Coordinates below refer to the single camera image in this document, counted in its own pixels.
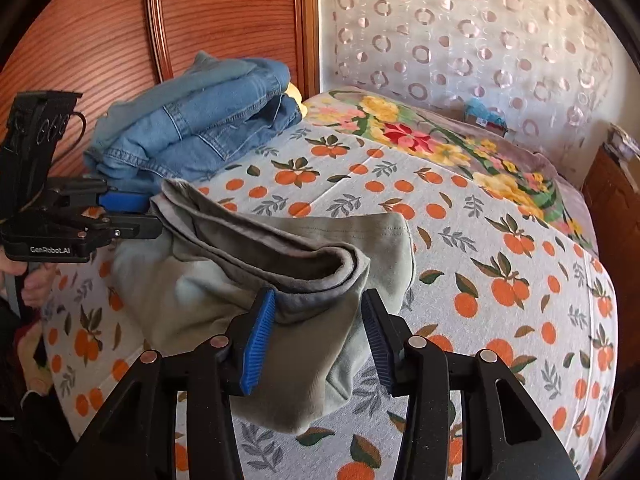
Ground grey-green pants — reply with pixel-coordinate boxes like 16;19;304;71
110;177;418;436

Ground folded blue jeans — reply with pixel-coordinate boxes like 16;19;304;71
82;51;303;183

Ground person's left hand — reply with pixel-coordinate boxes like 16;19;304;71
0;257;58;308

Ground stack of papers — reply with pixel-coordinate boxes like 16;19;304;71
605;122;640;161

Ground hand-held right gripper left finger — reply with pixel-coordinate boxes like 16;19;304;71
62;287;278;480

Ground wooden cabinet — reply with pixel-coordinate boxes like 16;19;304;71
580;145;640;281

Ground floral blanket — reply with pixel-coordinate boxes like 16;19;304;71
302;87;598;256

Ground yellow cloth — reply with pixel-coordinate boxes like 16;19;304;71
285;82;306;113

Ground blue packet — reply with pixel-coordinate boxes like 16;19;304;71
462;97;508;133

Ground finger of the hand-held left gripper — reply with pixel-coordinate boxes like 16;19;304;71
65;180;153;216
75;212;164;242

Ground orange fruit print bedsheet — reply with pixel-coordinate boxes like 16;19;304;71
42;122;621;480

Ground circle pattern curtain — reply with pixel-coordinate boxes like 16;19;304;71
317;0;616;186

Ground wooden wardrobe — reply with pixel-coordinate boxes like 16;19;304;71
0;0;321;181

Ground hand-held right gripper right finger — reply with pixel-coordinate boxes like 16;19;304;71
361;289;583;480

